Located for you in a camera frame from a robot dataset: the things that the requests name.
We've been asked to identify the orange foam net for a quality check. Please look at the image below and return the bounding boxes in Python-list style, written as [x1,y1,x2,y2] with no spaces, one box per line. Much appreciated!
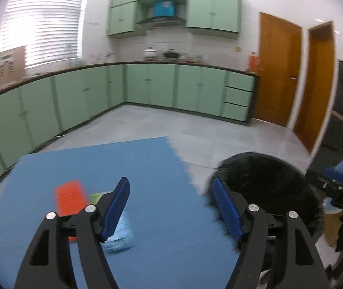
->
[54,179,89,243]

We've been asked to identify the light blue wipes pack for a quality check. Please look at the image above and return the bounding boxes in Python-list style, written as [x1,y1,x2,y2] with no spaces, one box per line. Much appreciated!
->
[88,190,136,253]

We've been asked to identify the black trash bag bin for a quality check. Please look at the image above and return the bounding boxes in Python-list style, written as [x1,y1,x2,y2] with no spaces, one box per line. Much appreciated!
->
[205,151,326,289]

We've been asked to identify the wooden door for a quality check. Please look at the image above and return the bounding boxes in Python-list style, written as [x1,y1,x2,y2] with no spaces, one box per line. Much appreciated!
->
[253,13,302,127]
[294,22,335,152]

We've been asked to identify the blue table mat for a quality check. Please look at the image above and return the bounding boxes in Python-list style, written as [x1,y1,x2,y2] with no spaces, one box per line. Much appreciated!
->
[0,138,238,288]

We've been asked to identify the orange thermos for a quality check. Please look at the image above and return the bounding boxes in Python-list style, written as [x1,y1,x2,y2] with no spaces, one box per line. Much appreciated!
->
[248,52,260,74]

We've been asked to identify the green lower cabinets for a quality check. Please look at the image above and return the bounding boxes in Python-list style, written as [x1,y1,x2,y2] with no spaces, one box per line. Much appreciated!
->
[0,62,259,178]

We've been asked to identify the green cabinets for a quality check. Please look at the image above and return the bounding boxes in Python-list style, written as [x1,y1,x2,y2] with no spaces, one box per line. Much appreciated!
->
[0,62,259,178]
[107,0,241,39]

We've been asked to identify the black wok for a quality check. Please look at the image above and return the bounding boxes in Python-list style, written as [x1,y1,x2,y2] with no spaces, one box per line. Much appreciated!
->
[162,49,181,60]

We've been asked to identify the green upper cabinets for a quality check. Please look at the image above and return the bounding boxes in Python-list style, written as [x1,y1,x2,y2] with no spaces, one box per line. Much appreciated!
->
[107,0,241,39]

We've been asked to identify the cardboard box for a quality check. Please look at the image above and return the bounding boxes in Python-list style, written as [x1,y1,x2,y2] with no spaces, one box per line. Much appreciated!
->
[0,46,26,90]

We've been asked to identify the white pot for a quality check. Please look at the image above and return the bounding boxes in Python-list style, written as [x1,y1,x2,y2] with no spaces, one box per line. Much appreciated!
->
[143,47,158,60]

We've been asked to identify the range hood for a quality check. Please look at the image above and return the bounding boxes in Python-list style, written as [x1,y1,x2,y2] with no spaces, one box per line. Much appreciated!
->
[138,16,185,30]

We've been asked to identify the blue box on hood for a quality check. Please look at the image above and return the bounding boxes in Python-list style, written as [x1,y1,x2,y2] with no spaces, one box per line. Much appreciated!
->
[152,0,175,17]

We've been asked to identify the window blinds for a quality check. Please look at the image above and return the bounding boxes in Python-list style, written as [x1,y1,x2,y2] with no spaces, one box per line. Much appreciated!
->
[0,0,86,68]

